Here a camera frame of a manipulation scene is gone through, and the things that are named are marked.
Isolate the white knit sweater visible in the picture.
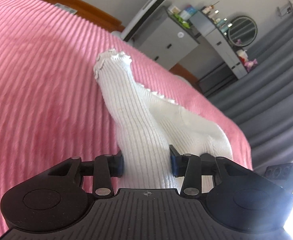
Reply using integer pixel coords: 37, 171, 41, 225
94, 49, 233, 189

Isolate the grey curtain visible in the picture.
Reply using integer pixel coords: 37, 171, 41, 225
210, 16, 293, 173

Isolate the pink ribbed bedspread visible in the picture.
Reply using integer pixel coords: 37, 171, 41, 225
0, 0, 252, 237

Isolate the grey vanity desk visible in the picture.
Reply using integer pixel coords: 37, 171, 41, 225
189, 11, 247, 79

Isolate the round vanity mirror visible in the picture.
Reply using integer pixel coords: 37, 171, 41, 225
227, 16, 258, 48

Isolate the grey drawer cabinet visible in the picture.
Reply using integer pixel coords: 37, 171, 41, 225
133, 7, 199, 70

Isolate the green item on cabinet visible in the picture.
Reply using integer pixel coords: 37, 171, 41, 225
173, 14, 190, 29

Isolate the blue tissue box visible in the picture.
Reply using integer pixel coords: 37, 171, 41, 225
179, 4, 198, 21

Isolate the small white box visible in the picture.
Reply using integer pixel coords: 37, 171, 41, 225
168, 4, 181, 14

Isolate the white standing air conditioner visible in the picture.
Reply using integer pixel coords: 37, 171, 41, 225
111, 0, 165, 43

